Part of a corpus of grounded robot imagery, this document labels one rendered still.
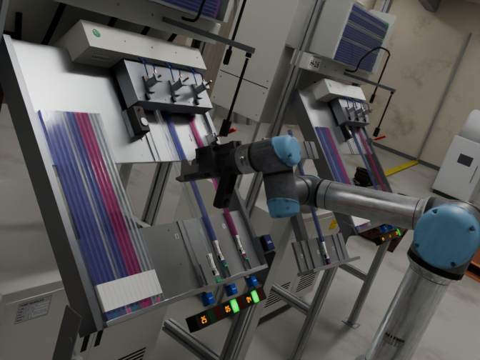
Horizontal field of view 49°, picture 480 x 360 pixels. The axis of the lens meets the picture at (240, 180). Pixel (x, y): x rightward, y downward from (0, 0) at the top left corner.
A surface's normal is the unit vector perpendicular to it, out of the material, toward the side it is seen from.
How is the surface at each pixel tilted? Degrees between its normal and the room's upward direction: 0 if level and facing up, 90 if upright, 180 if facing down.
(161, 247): 43
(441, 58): 90
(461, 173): 90
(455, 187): 90
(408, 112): 90
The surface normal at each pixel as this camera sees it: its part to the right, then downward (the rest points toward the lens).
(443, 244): -0.49, -0.06
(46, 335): 0.77, 0.40
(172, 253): 0.76, -0.40
